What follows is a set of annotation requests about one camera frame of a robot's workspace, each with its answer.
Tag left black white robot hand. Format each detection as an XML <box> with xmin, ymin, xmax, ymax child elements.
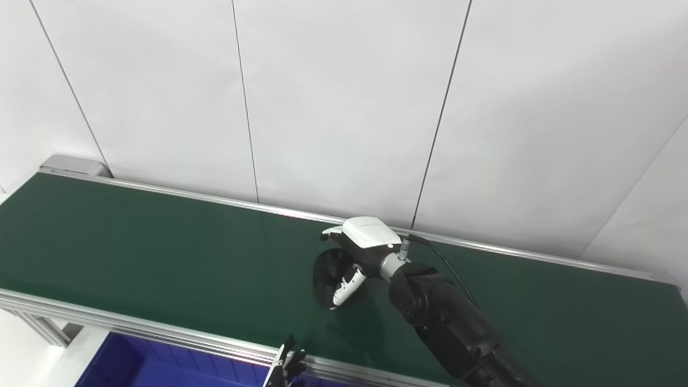
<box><xmin>263</xmin><ymin>334</ymin><xmax>307</xmax><ymax>387</ymax></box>

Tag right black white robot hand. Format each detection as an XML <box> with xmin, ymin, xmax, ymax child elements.
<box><xmin>320</xmin><ymin>217</ymin><xmax>402</xmax><ymax>311</ymax></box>

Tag black round flanged part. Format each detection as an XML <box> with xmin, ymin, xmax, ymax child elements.
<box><xmin>313</xmin><ymin>248</ymin><xmax>366</xmax><ymax>310</ymax></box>

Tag blue bin with white parts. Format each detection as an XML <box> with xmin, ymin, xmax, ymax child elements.
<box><xmin>75</xmin><ymin>332</ymin><xmax>269</xmax><ymax>387</ymax></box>

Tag green conveyor belt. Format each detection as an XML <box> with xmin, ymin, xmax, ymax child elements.
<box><xmin>0</xmin><ymin>155</ymin><xmax>688</xmax><ymax>387</ymax></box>
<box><xmin>0</xmin><ymin>172</ymin><xmax>688</xmax><ymax>387</ymax></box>

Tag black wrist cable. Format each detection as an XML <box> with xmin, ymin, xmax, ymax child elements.
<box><xmin>400</xmin><ymin>233</ymin><xmax>479</xmax><ymax>308</ymax></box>

